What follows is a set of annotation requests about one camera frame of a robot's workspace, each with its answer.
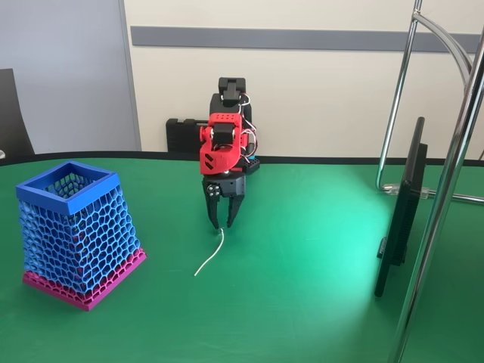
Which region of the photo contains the blue and pink lattice basket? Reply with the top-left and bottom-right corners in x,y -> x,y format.
15,160 -> 147,312

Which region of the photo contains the black LED light panel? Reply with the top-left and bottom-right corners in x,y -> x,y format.
374,116 -> 430,299

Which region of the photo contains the black clamp with teal knob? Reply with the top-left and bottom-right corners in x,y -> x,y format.
241,153 -> 262,175

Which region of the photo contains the white cable piece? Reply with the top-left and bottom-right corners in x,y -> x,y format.
194,228 -> 226,277

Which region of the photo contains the light grey door panel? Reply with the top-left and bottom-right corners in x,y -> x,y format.
0,0 -> 141,155

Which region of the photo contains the green cloth with black border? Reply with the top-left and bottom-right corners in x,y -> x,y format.
0,150 -> 484,363

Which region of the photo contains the grey wall rail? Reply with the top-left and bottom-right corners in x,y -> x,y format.
130,25 -> 482,53

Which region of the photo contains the black chair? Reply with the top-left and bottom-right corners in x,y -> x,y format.
0,68 -> 36,158

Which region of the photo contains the black plastic tool case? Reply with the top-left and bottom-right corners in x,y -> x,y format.
165,117 -> 213,154

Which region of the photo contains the chrome metal stand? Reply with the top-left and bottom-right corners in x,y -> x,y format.
375,0 -> 484,363

